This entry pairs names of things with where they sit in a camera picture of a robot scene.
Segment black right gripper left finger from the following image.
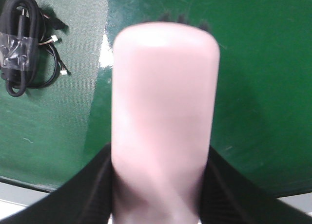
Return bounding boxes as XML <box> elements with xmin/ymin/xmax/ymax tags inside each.
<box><xmin>1</xmin><ymin>144</ymin><xmax>113</xmax><ymax>224</ymax></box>

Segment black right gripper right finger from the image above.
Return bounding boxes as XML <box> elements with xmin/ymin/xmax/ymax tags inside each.
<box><xmin>199</xmin><ymin>147</ymin><xmax>312</xmax><ymax>224</ymax></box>

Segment pink hand brush black bristles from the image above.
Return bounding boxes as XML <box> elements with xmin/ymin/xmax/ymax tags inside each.
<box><xmin>111</xmin><ymin>14</ymin><xmax>220</xmax><ymax>224</ymax></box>

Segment black cable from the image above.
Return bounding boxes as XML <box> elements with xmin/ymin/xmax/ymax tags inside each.
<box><xmin>0</xmin><ymin>0</ymin><xmax>72</xmax><ymax>97</ymax></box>

